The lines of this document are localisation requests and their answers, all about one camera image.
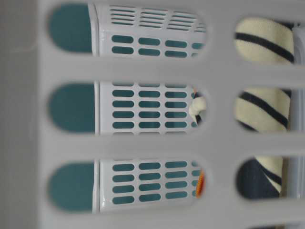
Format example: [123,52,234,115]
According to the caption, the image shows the white plastic shopping basket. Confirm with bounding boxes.
[0,0,305,229]

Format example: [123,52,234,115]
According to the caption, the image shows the orange white small object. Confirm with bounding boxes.
[188,90,207,125]

